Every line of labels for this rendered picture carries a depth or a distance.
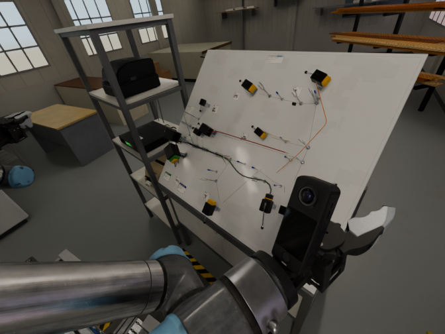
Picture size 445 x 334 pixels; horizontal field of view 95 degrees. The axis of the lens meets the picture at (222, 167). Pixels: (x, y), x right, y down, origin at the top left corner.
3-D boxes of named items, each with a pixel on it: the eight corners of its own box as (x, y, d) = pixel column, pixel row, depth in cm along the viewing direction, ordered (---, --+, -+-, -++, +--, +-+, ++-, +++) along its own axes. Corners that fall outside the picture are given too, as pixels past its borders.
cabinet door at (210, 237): (224, 259, 148) (218, 226, 125) (179, 221, 180) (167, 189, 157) (226, 257, 150) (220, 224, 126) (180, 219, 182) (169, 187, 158)
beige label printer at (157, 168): (160, 193, 174) (153, 175, 162) (146, 183, 186) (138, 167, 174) (186, 173, 191) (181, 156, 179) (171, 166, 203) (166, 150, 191)
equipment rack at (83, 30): (179, 246, 206) (85, 24, 94) (148, 216, 242) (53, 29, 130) (214, 214, 234) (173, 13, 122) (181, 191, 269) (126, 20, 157)
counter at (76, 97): (96, 104, 616) (82, 76, 568) (150, 112, 511) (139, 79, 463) (71, 114, 565) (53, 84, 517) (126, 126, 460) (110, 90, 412)
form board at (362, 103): (159, 181, 155) (157, 181, 153) (209, 50, 146) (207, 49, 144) (314, 293, 85) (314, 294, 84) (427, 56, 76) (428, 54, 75)
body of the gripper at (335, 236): (304, 237, 36) (252, 280, 31) (306, 199, 31) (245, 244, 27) (349, 269, 30) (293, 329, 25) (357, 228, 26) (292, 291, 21)
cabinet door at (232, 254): (295, 319, 116) (304, 290, 92) (224, 260, 148) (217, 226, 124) (296, 315, 117) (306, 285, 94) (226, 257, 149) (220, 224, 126)
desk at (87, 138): (82, 167, 341) (56, 128, 296) (43, 153, 399) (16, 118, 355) (116, 147, 386) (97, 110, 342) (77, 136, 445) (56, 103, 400)
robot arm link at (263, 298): (217, 262, 25) (264, 325, 19) (246, 242, 27) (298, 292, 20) (228, 295, 29) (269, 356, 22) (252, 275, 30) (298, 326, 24)
